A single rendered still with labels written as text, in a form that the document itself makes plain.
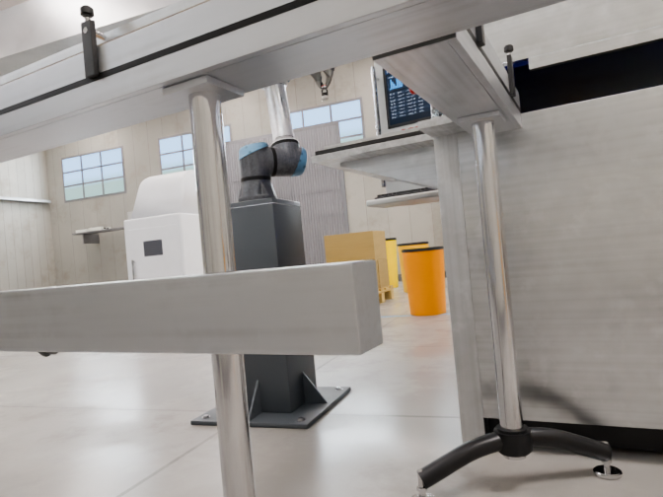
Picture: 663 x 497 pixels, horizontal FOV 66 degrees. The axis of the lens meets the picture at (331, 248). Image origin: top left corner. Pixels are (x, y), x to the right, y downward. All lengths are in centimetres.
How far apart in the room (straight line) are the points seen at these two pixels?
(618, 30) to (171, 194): 480
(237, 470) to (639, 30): 127
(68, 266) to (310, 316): 1290
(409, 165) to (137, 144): 1088
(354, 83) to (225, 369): 930
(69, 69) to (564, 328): 121
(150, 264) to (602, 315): 480
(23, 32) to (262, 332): 654
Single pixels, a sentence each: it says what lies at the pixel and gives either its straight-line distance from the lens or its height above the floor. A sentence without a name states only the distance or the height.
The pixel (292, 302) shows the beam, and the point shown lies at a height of 50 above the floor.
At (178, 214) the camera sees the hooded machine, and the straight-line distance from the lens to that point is 541.
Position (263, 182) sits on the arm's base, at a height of 86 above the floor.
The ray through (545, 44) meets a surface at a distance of 147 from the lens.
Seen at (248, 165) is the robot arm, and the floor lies 93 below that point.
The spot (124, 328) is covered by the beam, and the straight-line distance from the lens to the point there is 92.
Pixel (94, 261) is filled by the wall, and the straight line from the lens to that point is 1294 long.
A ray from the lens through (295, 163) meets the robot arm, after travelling 202.
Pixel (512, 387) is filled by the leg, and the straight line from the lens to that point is 123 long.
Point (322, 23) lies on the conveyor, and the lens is 69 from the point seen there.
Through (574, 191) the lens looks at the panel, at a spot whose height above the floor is 66.
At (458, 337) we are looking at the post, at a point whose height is 31.
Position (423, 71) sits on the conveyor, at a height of 84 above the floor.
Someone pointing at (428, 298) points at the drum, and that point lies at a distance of 425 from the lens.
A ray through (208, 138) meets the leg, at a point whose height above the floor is 76.
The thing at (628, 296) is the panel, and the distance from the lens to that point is 139.
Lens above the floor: 56
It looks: 1 degrees up
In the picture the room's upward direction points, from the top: 5 degrees counter-clockwise
